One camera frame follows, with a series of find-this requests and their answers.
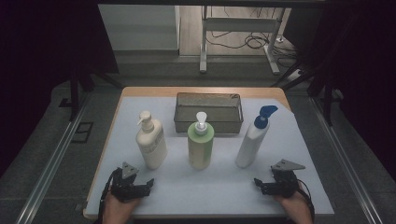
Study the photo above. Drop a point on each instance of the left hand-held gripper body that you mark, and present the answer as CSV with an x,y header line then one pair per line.
x,y
124,186

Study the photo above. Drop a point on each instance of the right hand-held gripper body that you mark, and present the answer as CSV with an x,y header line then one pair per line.
x,y
285,183

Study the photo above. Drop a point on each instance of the cream pump bottle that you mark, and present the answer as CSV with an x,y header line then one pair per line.
x,y
152,146

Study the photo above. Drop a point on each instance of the white bottle with blue cap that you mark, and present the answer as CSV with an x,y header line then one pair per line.
x,y
250,146

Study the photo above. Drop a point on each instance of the green pump bottle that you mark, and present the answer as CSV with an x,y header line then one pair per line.
x,y
200,149

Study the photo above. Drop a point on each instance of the metal mesh basket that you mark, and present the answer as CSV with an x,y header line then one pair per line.
x,y
218,109

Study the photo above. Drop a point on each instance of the person's left hand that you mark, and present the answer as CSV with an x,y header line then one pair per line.
x,y
118,211

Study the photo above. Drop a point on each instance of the person's right hand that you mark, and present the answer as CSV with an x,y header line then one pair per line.
x,y
295,208

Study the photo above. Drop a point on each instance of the white table mat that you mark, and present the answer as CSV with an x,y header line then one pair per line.
x,y
218,189

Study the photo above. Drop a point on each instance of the black metal stand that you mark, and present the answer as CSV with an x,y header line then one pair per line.
x,y
327,99
74,93

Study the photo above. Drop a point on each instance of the white power strip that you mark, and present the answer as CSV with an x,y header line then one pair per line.
x,y
297,74

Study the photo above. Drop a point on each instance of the dark curtain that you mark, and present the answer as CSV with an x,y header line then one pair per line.
x,y
37,62
361,77

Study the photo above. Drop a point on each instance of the white cabinet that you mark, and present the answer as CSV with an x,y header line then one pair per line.
x,y
140,28

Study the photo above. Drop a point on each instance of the aluminium rail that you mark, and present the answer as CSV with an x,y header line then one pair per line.
x,y
49,174
345,161

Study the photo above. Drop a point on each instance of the white desk frame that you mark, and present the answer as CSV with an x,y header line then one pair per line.
x,y
239,24

